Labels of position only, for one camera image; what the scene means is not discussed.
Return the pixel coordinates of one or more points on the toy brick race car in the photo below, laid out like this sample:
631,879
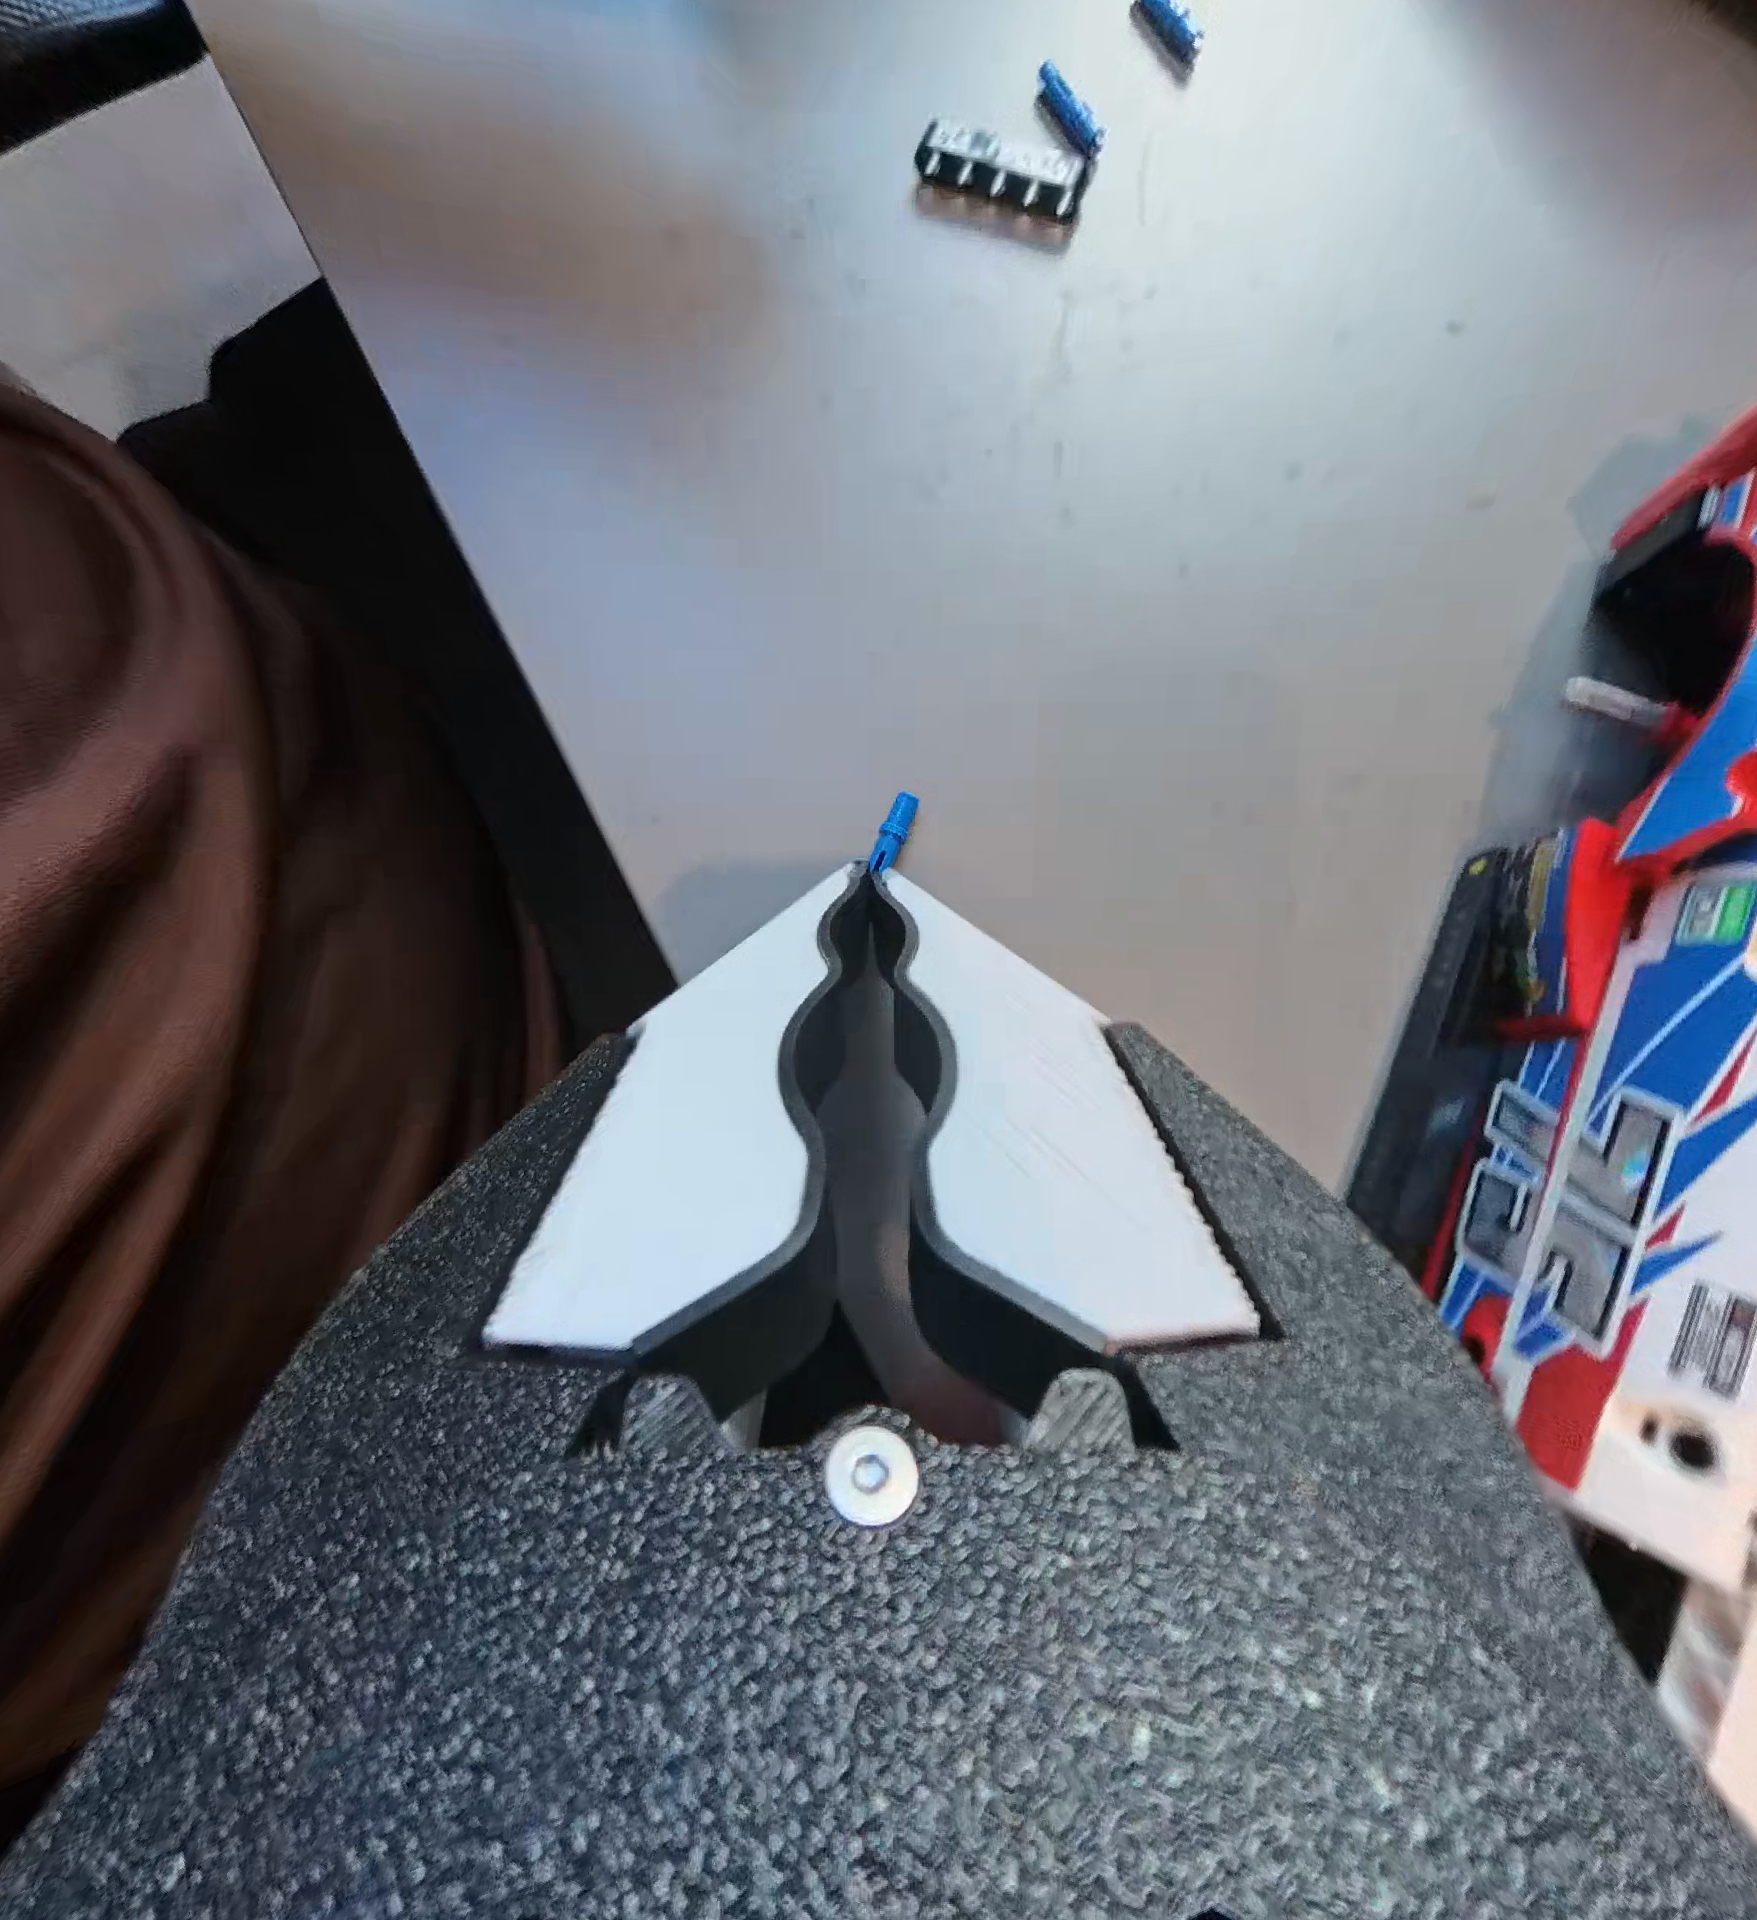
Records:
1642,1049

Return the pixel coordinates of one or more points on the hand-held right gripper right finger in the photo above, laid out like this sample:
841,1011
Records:
1088,1185

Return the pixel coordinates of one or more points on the black toy beam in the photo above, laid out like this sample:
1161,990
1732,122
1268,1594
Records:
1005,171

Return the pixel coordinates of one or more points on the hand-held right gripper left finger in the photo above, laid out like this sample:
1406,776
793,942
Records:
669,1185

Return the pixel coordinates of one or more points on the black office chair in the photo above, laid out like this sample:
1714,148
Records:
39,76

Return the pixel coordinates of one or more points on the blue connector pin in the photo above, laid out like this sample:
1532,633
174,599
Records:
1069,106
1169,30
895,830

